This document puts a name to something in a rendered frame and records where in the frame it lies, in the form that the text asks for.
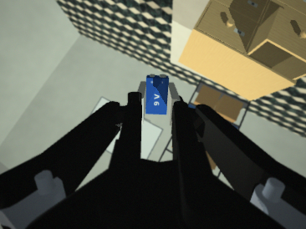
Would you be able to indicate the blue 9v battery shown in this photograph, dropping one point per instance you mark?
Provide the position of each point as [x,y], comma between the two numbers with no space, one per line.
[156,94]

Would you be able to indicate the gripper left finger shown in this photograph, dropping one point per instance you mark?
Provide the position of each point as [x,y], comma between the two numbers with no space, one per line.
[31,188]

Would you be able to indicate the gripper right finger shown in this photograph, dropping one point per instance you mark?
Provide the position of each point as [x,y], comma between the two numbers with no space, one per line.
[269,185]

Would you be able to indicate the light wooden chest of drawers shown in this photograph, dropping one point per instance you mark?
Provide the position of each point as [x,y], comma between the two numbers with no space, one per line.
[229,67]

